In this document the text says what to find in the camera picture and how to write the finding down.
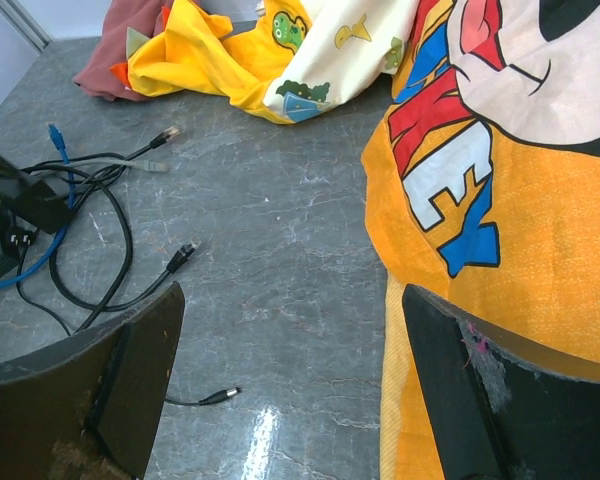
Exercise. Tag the maroon red cloth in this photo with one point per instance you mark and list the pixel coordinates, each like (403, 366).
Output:
(127, 26)

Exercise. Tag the yellow dinosaur garment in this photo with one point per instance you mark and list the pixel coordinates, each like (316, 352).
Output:
(200, 52)

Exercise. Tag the orange Mickey Mouse pillow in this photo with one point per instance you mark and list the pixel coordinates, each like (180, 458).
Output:
(483, 186)

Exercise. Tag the cream dinosaur print cloth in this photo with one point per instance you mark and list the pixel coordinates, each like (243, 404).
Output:
(337, 48)

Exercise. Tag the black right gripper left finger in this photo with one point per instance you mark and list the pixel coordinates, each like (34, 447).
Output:
(89, 406)

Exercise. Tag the black power adapter brick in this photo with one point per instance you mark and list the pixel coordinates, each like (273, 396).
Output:
(36, 202)

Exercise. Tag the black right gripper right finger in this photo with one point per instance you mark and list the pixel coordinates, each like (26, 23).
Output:
(500, 405)

